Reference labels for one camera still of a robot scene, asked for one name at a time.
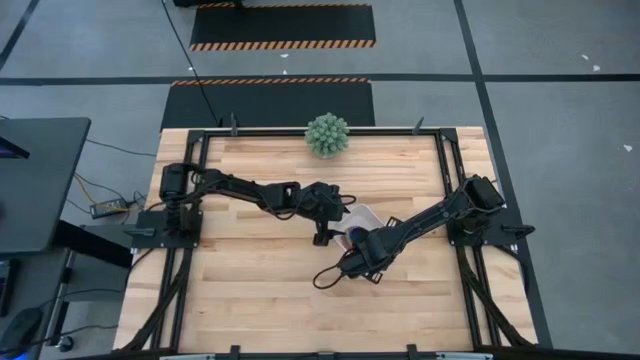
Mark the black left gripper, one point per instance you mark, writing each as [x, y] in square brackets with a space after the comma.
[325, 202]

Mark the black power adapter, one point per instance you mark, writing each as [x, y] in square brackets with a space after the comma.
[106, 207]

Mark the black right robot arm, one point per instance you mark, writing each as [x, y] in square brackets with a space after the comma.
[440, 212]

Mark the black table clamp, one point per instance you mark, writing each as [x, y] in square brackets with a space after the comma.
[235, 351]
[412, 351]

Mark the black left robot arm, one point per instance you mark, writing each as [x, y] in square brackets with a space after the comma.
[235, 187]

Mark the dark grey desk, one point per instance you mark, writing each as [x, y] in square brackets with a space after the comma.
[40, 185]

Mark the dark laptop screen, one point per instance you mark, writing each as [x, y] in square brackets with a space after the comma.
[10, 148]

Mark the small dark blue measuring cup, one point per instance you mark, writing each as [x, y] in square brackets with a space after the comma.
[358, 233]

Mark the black mat with striped edge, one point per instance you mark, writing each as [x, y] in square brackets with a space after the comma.
[282, 22]
[270, 105]

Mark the green succulent in grey pot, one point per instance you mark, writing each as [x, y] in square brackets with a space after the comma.
[327, 135]

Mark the white plastic basket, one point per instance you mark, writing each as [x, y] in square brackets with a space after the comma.
[367, 216]

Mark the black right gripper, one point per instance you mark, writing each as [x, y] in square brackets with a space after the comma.
[370, 252]

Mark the black computer mouse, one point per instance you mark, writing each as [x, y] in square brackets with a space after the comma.
[20, 330]

